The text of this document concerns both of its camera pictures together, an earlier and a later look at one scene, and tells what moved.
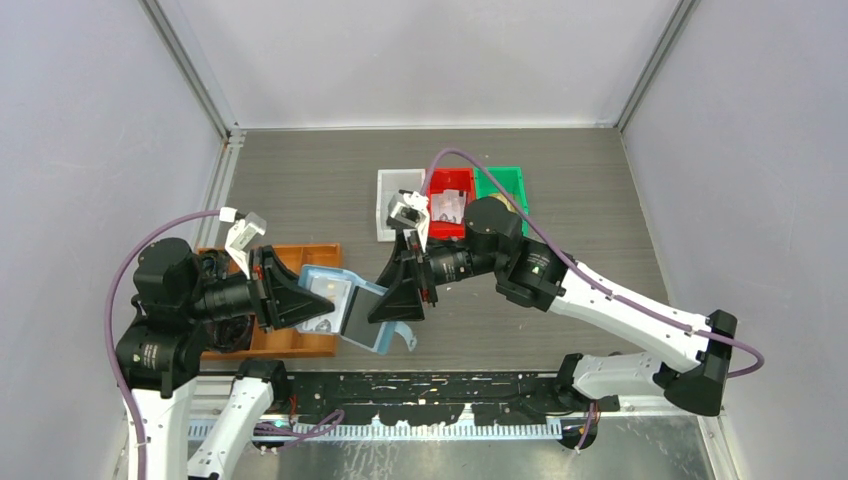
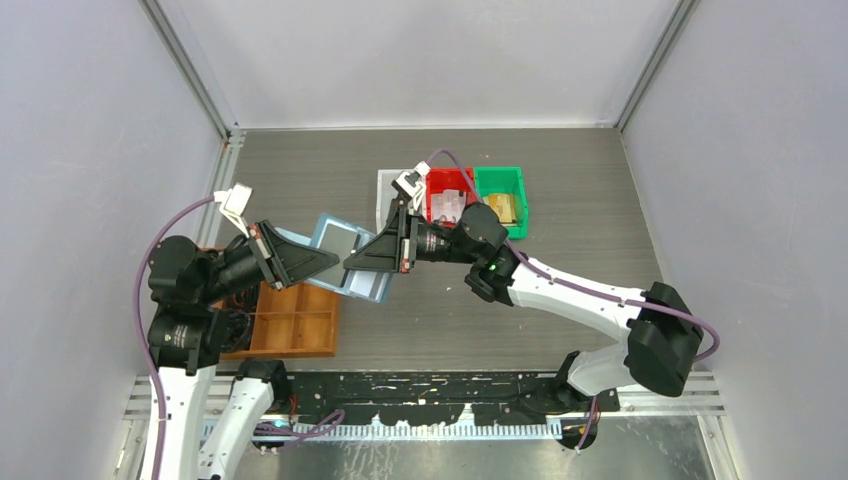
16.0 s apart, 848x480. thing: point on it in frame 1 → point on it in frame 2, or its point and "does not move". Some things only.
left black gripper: x=277 y=292 → x=293 y=260
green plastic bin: x=511 y=178 does not move
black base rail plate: x=431 y=398 does not move
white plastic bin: x=390 y=182 does not move
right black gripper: x=402 y=301 → x=395 y=247
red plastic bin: x=448 y=191 does not move
